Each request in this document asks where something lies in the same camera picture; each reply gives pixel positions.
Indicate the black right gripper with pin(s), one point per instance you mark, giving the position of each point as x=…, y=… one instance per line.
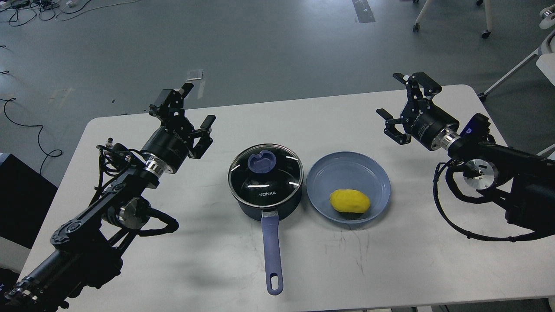
x=421, y=118

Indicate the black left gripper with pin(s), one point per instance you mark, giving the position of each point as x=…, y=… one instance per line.
x=169, y=142

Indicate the glass pot lid blue knob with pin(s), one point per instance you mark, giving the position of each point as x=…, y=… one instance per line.
x=265, y=175

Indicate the yellow potato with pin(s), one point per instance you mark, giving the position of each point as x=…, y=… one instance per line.
x=349, y=201

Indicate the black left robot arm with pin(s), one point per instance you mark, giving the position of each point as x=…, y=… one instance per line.
x=88, y=249

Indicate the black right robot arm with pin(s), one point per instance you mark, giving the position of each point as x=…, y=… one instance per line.
x=478, y=170

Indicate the blue plate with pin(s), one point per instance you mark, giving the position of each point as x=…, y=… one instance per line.
x=353, y=171

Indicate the black box at left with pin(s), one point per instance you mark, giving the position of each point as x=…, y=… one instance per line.
x=25, y=199

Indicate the black pot with blue handle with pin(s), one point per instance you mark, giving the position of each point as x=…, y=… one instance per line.
x=270, y=219

